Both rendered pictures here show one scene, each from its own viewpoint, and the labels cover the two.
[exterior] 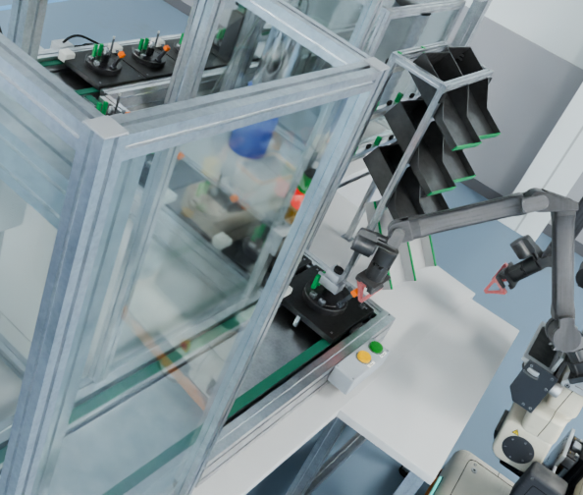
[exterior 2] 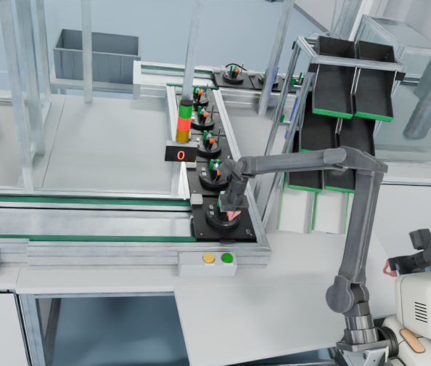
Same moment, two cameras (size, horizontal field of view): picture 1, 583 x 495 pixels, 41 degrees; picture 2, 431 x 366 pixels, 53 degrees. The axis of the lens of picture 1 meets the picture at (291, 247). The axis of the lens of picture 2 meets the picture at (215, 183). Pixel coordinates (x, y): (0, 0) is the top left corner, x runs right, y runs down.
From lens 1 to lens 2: 1.56 m
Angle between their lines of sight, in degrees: 41
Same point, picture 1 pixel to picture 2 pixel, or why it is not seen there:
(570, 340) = (340, 301)
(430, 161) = (326, 132)
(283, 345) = (169, 230)
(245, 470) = (67, 279)
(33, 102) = not seen: outside the picture
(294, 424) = (130, 276)
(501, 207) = (314, 157)
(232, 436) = (56, 247)
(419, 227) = (255, 163)
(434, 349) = (308, 295)
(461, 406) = (284, 340)
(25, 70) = not seen: outside the picture
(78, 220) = not seen: outside the picture
